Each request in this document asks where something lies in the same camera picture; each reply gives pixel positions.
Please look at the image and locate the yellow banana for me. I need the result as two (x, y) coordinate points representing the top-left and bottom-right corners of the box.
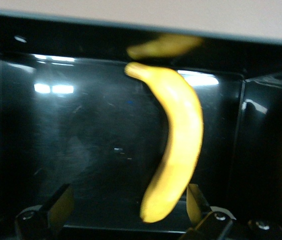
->
(124, 61), (204, 223)

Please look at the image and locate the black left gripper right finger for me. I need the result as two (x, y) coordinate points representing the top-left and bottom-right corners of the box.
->
(180, 183), (236, 240)

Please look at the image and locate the black plastic box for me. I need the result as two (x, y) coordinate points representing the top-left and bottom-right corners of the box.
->
(0, 9), (282, 240)

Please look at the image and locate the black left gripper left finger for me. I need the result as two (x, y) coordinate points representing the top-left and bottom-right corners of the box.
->
(14, 183), (75, 240)

